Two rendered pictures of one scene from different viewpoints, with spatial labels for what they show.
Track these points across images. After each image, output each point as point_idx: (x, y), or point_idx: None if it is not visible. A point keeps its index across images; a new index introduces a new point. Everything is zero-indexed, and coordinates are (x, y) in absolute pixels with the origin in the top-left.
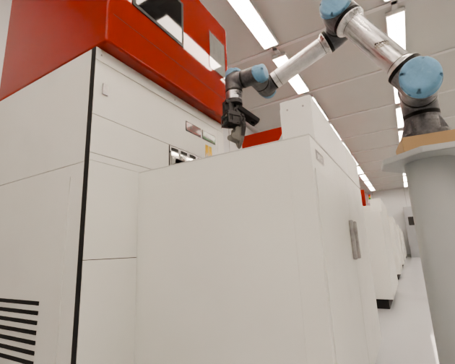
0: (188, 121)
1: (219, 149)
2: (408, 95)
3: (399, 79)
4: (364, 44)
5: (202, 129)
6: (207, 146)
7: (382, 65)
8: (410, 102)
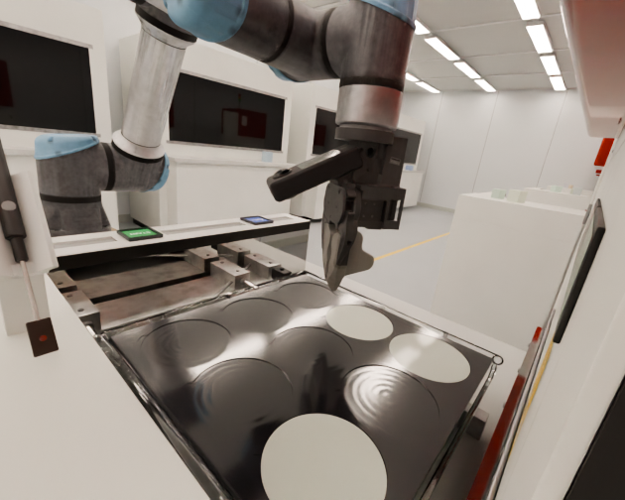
0: (602, 195)
1: (535, 424)
2: (148, 187)
3: (168, 172)
4: (172, 96)
5: (603, 205)
6: (553, 337)
7: (157, 136)
8: (127, 188)
